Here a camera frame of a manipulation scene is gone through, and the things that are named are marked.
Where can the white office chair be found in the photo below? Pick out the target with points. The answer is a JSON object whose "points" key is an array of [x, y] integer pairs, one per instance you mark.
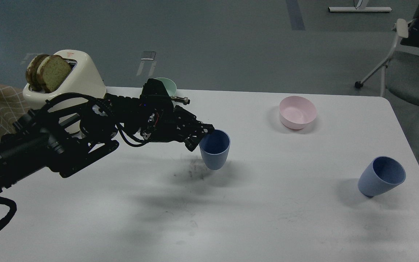
{"points": [[400, 70]]}

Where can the white stand base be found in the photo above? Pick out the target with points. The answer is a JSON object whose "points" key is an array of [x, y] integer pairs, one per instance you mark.
{"points": [[360, 10]]}

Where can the toast slice back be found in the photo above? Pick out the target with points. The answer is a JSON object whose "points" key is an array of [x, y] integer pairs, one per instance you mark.
{"points": [[31, 71]]}

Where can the blue cup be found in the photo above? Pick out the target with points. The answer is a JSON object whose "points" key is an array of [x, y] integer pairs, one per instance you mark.
{"points": [[214, 149], [380, 176]]}

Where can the cream white toaster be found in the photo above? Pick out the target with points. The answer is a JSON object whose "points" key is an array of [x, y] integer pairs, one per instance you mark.
{"points": [[83, 78]]}

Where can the toast slice front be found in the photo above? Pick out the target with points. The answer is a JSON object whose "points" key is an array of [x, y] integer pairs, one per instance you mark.
{"points": [[51, 72]]}

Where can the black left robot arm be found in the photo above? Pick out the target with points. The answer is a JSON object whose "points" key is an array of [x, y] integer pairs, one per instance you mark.
{"points": [[73, 130]]}

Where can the mint green bowl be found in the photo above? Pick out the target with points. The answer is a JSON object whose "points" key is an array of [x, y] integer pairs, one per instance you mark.
{"points": [[169, 85]]}

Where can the toast slice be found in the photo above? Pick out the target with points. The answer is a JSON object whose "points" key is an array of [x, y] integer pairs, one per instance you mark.
{"points": [[51, 72], [31, 71]]}

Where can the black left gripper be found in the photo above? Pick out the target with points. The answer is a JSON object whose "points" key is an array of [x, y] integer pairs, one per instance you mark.
{"points": [[162, 121]]}

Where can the pink bowl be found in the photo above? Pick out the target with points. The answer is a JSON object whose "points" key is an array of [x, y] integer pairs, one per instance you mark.
{"points": [[296, 112]]}

